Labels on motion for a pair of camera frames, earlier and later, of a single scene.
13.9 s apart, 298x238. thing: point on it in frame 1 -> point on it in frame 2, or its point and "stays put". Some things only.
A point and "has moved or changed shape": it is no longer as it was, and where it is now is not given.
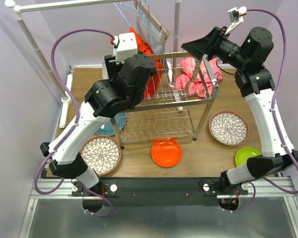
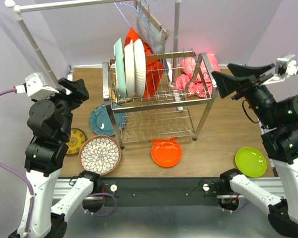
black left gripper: (112, 66) -> (79, 93)
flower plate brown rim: (102, 153) stays put
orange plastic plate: (166, 152) stays put
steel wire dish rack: (177, 97) stays put
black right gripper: (208, 45) -> (225, 83)
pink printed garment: (197, 80) stays put
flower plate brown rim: (229, 128) has moved or changed shape
